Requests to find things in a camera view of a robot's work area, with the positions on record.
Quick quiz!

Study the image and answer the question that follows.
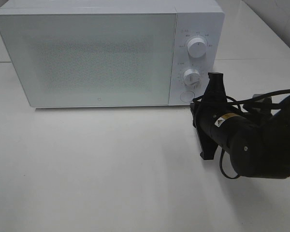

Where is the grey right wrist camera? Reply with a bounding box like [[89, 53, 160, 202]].
[[252, 94, 273, 104]]

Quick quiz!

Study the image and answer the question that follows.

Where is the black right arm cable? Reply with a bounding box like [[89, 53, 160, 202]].
[[193, 88, 290, 180]]

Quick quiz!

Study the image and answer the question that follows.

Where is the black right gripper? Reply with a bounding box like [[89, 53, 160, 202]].
[[190, 72, 229, 160]]

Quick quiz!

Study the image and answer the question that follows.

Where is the white timer knob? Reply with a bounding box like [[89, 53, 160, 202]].
[[183, 69, 201, 87]]

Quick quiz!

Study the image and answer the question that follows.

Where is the upper white power knob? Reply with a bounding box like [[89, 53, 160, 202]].
[[187, 36, 207, 58]]

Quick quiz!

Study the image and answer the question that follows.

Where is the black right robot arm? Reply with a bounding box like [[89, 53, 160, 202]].
[[190, 72, 290, 179]]

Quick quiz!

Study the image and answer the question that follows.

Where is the white microwave door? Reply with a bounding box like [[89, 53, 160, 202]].
[[0, 14, 175, 108]]

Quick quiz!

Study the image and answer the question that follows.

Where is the white microwave oven body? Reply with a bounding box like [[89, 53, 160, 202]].
[[0, 0, 225, 107]]

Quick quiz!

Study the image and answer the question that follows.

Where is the round white door button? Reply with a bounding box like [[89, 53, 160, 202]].
[[180, 91, 195, 103]]

